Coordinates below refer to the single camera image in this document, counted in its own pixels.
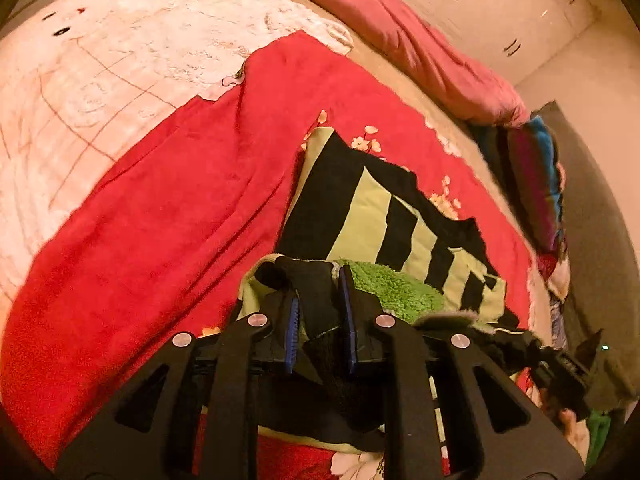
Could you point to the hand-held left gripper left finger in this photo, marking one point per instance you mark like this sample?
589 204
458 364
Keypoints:
291 332

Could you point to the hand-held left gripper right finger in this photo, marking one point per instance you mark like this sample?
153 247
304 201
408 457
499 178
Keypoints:
348 320

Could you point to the green black striped frog sweater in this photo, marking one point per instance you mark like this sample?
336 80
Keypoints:
350 195

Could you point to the person's right hand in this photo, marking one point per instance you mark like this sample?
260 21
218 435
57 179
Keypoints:
572 430

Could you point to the blue white patterned cloth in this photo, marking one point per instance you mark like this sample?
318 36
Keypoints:
559 322

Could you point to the beige pillow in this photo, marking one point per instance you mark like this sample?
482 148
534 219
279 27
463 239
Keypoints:
559 280

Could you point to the grey quilted headboard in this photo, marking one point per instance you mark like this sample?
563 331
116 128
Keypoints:
600 235

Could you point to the red floral blanket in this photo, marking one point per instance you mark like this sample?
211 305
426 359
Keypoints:
175 210

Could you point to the multicolour striped pillow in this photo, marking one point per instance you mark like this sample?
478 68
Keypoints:
530 180

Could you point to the pink duvet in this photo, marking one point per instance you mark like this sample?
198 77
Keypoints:
425 45

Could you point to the pink white cartoon quilt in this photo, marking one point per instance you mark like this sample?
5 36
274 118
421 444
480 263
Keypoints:
125 35

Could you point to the white wardrobe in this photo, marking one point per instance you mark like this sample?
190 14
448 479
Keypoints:
500 10

